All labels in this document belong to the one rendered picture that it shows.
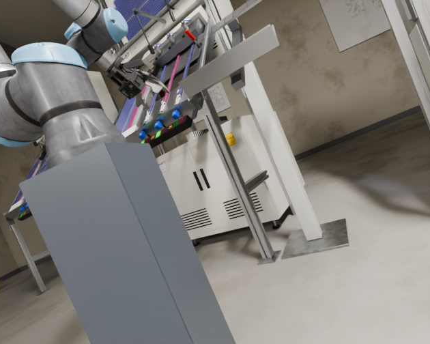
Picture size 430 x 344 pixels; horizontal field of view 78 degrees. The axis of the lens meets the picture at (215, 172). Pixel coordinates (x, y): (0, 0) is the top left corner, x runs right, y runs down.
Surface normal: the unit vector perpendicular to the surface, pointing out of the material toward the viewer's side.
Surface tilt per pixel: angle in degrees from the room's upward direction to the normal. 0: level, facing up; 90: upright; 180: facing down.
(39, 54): 88
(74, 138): 72
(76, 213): 90
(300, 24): 90
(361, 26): 90
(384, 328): 0
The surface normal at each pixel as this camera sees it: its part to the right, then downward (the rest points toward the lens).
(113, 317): -0.15, 0.10
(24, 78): -0.40, 0.17
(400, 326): -0.39, -0.92
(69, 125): 0.12, -0.34
